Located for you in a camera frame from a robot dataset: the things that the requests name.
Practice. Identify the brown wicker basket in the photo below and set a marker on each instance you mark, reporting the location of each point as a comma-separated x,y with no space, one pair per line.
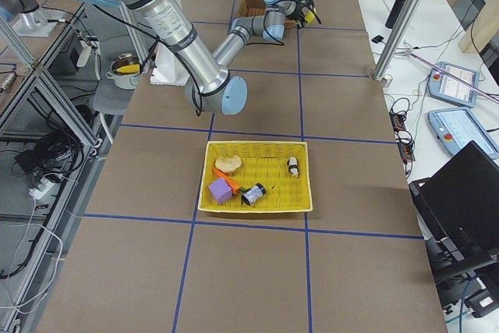
253,7

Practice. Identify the bread slice toy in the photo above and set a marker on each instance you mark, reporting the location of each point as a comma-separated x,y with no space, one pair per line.
228,165

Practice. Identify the far teach pendant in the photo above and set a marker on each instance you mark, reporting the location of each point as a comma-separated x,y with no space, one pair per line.
443,87

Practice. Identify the purple foam cube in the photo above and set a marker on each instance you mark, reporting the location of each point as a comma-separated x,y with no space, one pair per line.
220,190

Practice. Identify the usb hub with cables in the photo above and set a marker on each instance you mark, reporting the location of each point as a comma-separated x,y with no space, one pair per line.
398,112

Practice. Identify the black water bottle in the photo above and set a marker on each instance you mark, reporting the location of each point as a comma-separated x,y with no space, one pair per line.
394,13

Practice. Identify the steel pot with corn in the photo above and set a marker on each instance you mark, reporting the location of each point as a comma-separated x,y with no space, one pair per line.
124,71

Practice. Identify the near teach pendant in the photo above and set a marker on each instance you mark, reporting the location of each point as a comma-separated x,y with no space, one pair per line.
456,127

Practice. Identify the teach pendant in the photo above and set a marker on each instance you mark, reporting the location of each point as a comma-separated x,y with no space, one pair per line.
443,87
456,127

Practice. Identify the black laptop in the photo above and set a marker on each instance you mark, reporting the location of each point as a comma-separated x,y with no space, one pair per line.
459,205

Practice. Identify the yellow tape roll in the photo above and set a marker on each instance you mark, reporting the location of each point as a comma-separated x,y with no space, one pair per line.
309,18

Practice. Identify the aluminium frame post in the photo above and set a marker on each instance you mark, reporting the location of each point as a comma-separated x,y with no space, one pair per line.
401,25

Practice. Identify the small black phone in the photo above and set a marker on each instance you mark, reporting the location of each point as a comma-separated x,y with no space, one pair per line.
377,39

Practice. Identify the yellow plastic basket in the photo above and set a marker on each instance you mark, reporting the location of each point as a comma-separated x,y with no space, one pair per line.
263,162

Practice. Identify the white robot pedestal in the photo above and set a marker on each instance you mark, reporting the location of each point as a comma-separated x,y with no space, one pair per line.
167,69

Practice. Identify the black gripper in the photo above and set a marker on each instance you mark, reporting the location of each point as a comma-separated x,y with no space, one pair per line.
300,8

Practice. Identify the toy carrot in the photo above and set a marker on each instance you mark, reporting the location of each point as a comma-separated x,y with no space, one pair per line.
235,186

